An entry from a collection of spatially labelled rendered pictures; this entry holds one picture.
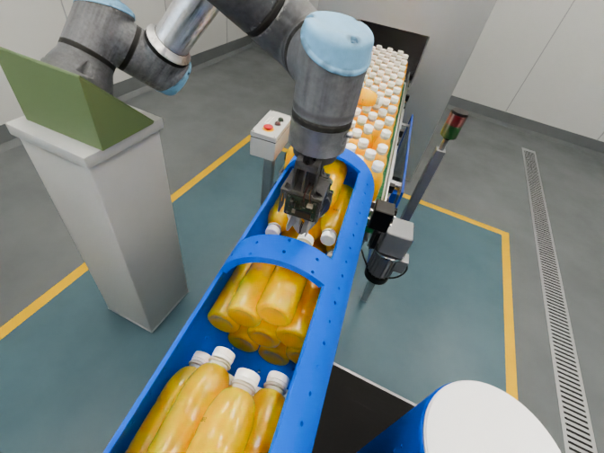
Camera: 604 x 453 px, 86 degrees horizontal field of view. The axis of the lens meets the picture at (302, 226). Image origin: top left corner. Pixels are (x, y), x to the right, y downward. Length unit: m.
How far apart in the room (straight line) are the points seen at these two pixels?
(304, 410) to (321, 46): 0.49
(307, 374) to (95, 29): 1.08
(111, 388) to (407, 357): 1.51
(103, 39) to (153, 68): 0.14
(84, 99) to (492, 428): 1.22
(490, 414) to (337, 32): 0.74
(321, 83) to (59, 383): 1.81
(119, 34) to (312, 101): 0.88
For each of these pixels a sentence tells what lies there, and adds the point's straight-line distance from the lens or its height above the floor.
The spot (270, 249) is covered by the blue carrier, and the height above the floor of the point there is 1.23.
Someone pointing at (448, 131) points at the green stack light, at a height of 1.19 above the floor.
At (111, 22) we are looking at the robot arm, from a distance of 1.24.
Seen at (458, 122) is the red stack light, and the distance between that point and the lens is 1.36.
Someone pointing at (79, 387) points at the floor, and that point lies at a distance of 1.94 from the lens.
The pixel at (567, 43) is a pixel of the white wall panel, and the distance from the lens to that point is 5.24.
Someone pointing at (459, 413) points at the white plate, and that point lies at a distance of 0.80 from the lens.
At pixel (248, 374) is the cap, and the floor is 1.18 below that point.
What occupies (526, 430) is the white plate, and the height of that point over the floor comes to 1.04.
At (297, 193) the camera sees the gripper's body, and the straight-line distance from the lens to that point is 0.51.
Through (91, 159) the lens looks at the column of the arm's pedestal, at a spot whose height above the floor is 1.09.
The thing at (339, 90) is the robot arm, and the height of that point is 1.54.
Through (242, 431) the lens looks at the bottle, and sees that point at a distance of 0.52.
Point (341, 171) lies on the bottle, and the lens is 0.92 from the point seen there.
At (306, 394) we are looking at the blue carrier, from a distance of 0.54.
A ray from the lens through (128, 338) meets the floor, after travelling 1.97.
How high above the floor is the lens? 1.70
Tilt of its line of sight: 44 degrees down
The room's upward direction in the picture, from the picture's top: 12 degrees clockwise
